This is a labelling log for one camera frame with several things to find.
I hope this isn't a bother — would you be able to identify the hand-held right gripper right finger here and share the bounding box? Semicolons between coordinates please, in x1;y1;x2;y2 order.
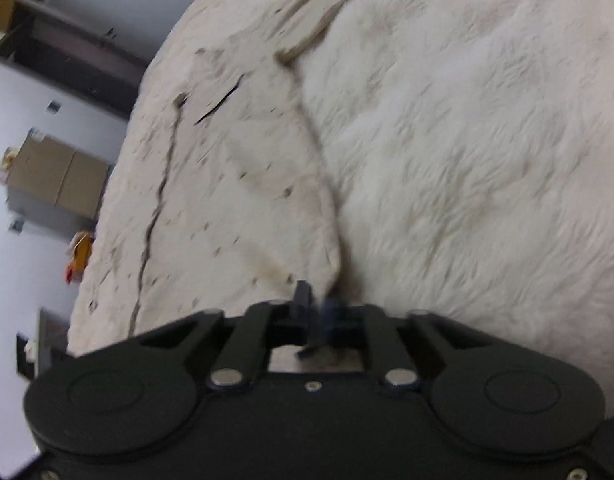
323;298;493;389

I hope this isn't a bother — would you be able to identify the orange bag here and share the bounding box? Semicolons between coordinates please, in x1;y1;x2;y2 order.
63;230;96;285

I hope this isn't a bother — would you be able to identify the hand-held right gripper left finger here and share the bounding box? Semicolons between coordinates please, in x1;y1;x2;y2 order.
137;280;319;390

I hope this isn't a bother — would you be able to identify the cardboard box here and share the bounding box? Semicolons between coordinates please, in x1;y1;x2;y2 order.
6;132;111;221

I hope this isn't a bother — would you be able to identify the beige garment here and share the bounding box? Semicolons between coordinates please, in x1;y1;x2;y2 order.
68;0;424;357

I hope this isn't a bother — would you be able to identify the dark doorway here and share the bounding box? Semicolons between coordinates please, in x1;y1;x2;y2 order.
9;0;154;121

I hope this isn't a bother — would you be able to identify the white fluffy blanket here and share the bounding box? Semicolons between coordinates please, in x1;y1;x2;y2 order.
286;0;614;423

